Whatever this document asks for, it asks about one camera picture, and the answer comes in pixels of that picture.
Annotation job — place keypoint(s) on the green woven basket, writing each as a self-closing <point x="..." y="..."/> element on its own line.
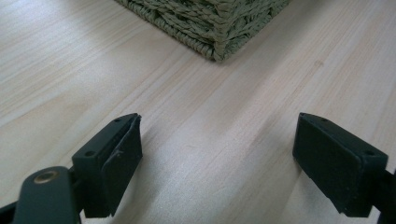
<point x="214" y="21"/>

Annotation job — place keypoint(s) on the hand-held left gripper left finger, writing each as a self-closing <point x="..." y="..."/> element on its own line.
<point x="106" y="168"/>

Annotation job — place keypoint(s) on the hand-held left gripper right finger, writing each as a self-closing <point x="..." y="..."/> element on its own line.
<point x="336" y="168"/>

